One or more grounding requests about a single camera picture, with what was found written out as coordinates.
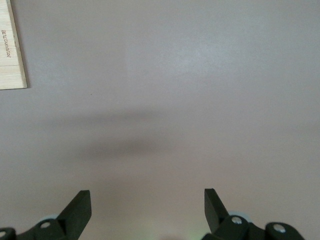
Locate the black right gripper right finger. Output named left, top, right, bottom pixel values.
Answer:
left=201, top=188, right=309, bottom=240

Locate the bamboo cutting board metal handle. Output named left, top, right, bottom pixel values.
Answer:
left=0, top=0, right=29, bottom=91

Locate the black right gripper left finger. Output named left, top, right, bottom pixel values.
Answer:
left=0, top=189, right=92, bottom=240

